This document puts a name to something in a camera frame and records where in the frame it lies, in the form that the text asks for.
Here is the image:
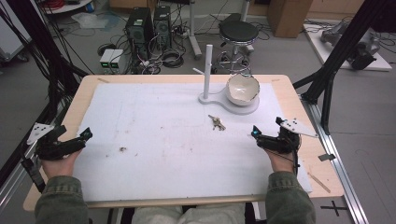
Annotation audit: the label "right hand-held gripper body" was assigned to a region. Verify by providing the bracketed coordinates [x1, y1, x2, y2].
[256, 116, 319, 155]

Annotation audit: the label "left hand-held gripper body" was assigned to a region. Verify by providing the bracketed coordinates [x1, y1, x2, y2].
[26, 122, 87, 161]

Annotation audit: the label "bunch of metal keys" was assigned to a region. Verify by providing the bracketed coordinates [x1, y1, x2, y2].
[207, 114, 227, 132]

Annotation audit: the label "white stand with peg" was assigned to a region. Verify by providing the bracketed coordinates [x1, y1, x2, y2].
[192, 44, 261, 116]

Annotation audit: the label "person's left hand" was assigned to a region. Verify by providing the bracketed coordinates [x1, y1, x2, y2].
[41, 148, 83, 180]

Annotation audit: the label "person's right hand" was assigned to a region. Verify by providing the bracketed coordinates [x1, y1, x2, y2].
[264, 147, 301, 174]

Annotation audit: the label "white eggshell-shaped bowl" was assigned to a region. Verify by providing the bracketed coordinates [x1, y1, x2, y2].
[225, 73, 261, 106]

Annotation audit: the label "wooden stick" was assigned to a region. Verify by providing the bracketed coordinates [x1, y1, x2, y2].
[307, 172, 332, 194]

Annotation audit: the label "white foam mat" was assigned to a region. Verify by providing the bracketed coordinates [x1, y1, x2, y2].
[72, 81, 313, 203]

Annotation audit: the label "white power supply unit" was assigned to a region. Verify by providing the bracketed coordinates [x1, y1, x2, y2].
[108, 49, 125, 72]
[99, 49, 116, 71]

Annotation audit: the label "black round stool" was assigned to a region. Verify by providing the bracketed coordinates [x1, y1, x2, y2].
[214, 12, 260, 75]

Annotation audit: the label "person's legs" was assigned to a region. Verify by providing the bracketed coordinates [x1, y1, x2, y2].
[131, 203, 247, 224]

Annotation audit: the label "white floor board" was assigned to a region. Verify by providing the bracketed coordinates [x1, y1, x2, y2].
[303, 22, 393, 73]

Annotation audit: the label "black computer tower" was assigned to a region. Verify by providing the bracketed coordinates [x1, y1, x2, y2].
[153, 5, 173, 50]
[125, 7, 155, 60]

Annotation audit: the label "white metal stand leg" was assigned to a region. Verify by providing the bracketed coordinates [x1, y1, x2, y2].
[187, 0, 204, 61]

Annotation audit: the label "grey and black device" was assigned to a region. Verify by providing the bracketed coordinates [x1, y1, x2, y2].
[320, 21, 381, 71]

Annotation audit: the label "wooden cabinet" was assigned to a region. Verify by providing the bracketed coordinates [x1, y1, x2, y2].
[266, 0, 314, 39]

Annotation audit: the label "round white table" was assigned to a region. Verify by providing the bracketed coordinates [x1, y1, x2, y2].
[38, 0, 94, 15]

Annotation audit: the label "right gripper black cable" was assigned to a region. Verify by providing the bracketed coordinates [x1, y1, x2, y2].
[264, 136, 302, 176]

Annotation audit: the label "black strap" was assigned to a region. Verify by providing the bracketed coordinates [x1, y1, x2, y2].
[20, 157, 47, 194]

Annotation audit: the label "aluminium rail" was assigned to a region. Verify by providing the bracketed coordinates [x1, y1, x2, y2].
[300, 94, 370, 224]

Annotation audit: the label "black metal frame stand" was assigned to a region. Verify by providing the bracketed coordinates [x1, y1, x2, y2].
[292, 0, 396, 135]
[0, 0, 90, 188]

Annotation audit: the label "coiled black cable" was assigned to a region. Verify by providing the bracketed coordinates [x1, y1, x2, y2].
[160, 48, 185, 69]

